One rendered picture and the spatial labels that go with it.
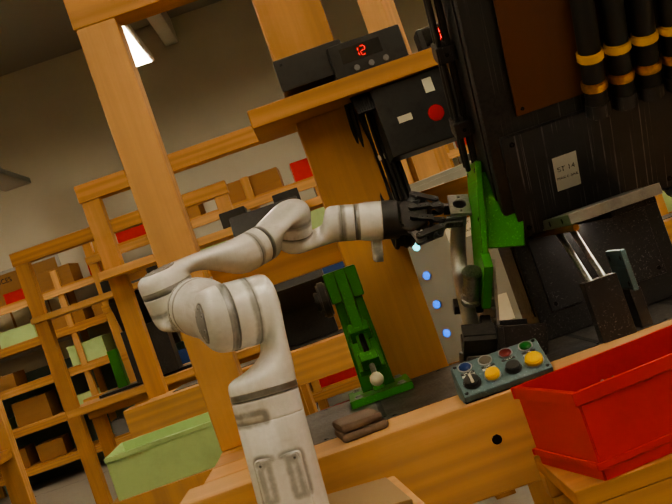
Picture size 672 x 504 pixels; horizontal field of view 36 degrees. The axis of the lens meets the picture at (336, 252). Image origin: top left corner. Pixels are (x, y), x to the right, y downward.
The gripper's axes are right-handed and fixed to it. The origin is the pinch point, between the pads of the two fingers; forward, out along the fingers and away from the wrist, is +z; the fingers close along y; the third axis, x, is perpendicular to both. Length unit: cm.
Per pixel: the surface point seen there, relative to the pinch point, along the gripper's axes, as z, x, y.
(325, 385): -37, 566, 408
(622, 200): 23.9, -20.3, -21.5
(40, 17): -301, 409, 783
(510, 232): 8.5, -4.6, -10.8
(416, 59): -3.8, -13.8, 33.0
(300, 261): -31.3, 28.7, 19.4
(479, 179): 3.4, -12.5, -4.6
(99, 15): -71, -17, 53
